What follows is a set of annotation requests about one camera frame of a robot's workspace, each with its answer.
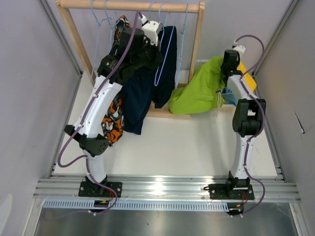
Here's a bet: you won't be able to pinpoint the white plastic basket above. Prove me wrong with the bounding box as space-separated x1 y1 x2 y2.
195 59 209 68

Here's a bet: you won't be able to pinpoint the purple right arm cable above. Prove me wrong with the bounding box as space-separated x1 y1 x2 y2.
231 35 266 217

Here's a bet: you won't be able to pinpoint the wooden clothes rack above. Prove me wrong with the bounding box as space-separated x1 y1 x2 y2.
55 0 205 116

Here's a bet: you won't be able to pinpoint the yellow shorts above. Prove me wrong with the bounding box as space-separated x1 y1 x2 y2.
238 62 257 91

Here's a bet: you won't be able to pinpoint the blue hanger of yellow shorts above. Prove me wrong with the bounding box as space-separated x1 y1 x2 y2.
90 0 108 82

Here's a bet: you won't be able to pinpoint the aluminium mounting rail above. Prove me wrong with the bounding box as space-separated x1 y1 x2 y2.
33 176 301 211

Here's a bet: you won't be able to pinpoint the lime green shorts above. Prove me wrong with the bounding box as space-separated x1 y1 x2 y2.
168 56 225 115

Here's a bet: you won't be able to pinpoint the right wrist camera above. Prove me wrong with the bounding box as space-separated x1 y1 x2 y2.
232 42 246 54

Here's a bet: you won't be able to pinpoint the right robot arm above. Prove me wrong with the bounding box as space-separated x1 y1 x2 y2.
221 49 266 200

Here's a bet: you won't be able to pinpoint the orange camouflage shorts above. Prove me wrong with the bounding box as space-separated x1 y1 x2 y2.
101 15 131 147

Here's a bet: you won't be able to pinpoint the light blue shorts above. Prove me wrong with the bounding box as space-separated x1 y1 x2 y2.
221 87 238 106

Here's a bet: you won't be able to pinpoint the blue hanger of camouflage shorts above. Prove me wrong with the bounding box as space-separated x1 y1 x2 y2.
104 0 119 53

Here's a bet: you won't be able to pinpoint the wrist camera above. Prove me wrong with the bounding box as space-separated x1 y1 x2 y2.
139 12 162 46
232 42 246 54

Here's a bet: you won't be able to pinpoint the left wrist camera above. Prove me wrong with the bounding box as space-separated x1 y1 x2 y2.
139 12 162 46

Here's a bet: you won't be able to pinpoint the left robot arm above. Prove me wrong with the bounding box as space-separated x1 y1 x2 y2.
64 28 162 197

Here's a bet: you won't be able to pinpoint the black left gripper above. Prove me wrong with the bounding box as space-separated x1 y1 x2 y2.
131 36 162 69

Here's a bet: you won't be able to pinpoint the navy blue shorts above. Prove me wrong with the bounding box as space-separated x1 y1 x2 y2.
122 26 178 136

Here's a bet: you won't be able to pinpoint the blue hanger of navy shorts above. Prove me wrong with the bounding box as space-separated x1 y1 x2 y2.
149 13 177 91

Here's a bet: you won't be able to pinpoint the blue hanger of green shorts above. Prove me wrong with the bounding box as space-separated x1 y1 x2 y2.
157 2 179 35

